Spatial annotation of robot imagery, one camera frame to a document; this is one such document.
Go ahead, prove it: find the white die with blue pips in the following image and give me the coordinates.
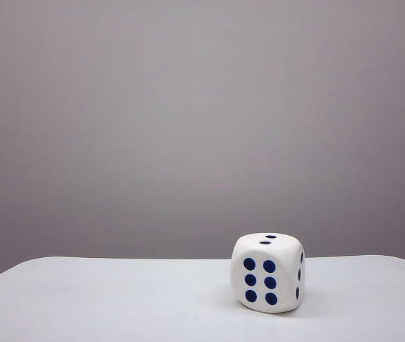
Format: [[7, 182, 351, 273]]
[[231, 233, 307, 314]]

